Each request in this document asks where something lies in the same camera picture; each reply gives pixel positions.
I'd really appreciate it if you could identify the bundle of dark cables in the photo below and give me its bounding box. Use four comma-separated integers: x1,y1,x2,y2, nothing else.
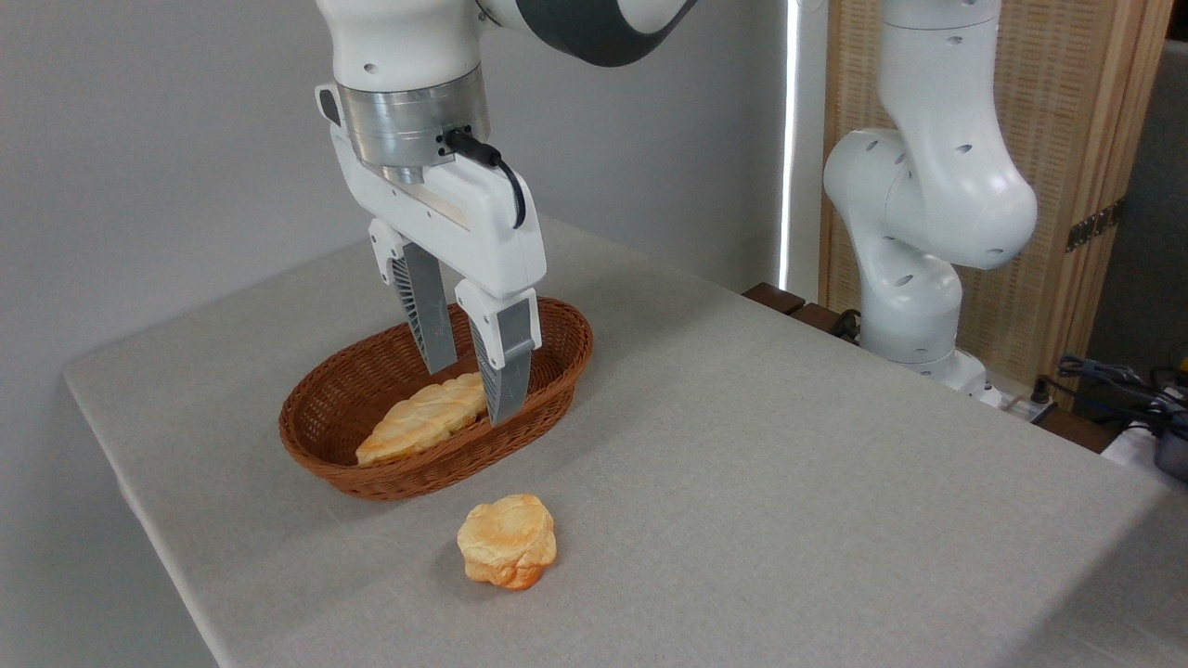
1032,354,1188,439

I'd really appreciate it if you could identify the white power strip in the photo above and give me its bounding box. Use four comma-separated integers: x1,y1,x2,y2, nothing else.
982,384,1059,424

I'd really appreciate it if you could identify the grey tablecloth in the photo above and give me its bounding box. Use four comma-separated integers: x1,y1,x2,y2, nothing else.
63,215,1188,668

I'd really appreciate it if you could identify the brown wicker oval basket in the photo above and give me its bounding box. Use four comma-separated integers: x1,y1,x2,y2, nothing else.
278,297,595,503

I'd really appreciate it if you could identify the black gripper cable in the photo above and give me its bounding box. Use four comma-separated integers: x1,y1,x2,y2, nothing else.
444,128,528,230

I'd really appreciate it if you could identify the round golden bread roll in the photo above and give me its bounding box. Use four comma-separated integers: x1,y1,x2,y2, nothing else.
456,494,559,592

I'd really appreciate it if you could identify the long braided bread loaf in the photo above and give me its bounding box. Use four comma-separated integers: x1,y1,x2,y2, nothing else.
355,372,489,467

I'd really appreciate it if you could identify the wooden rattan folding screen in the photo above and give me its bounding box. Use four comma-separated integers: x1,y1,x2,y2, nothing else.
819,0,1176,411

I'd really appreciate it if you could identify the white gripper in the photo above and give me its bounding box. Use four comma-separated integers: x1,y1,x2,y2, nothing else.
329,124,548,426

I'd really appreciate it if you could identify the dark wooden bench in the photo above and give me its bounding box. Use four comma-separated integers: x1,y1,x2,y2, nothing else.
742,282,866,346

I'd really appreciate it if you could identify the brass screen hinge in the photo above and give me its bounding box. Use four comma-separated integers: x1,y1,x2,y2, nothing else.
1065,199,1125,253

